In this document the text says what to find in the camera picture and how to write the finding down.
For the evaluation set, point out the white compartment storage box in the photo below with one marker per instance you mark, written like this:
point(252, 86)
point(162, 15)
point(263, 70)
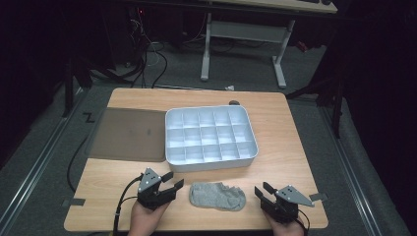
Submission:
point(209, 136)

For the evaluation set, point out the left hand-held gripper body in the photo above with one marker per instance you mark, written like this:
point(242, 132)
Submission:
point(149, 193)

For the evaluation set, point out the person's left hand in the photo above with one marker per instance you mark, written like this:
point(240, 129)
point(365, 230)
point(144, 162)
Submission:
point(144, 221)

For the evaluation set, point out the small dark round knob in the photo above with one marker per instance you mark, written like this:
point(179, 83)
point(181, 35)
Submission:
point(234, 102)

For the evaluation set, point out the person's right hand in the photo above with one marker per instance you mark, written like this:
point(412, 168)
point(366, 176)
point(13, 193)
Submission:
point(286, 229)

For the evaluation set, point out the grey sock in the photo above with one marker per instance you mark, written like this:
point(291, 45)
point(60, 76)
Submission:
point(214, 196)

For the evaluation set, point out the metal floor rail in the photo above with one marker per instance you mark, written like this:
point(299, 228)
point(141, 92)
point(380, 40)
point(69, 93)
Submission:
point(350, 170)
point(39, 154)

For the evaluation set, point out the brown mat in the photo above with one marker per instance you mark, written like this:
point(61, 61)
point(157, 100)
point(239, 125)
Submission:
point(129, 134)

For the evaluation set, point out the small red object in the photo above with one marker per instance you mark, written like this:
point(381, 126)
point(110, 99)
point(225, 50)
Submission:
point(302, 46)

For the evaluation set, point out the white-legged desk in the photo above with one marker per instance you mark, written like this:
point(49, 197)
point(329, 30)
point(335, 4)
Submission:
point(246, 31)

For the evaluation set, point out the black metal stand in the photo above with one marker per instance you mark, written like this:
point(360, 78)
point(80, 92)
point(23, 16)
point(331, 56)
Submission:
point(337, 108)
point(68, 88)

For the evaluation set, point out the grey tape strip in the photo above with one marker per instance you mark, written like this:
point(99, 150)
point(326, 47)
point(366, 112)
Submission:
point(74, 202)
point(318, 197)

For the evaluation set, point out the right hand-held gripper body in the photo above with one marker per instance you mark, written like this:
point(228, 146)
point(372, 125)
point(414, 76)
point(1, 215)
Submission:
point(285, 206)

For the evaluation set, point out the small white floor scrap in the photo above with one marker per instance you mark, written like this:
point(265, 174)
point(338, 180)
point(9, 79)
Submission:
point(229, 88)

